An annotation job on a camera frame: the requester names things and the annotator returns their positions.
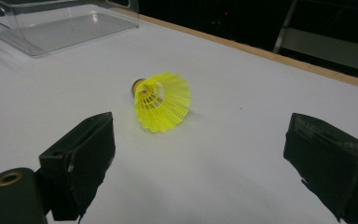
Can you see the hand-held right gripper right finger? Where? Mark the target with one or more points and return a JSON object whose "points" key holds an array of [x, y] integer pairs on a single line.
{"points": [[332, 161]]}

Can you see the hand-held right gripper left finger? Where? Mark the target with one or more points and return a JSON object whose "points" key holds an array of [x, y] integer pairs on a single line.
{"points": [[84, 161]]}

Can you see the yellow shuttlecock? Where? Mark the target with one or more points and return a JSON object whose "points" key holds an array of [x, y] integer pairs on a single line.
{"points": [[164, 105]]}

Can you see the clear plastic box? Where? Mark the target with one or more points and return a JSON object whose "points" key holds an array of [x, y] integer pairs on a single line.
{"points": [[59, 31]]}

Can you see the white metal stand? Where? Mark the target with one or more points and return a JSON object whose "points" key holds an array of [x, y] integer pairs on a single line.
{"points": [[323, 46]]}

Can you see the white table cover sheet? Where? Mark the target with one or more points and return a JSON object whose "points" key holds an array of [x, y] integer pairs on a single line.
{"points": [[230, 93]]}

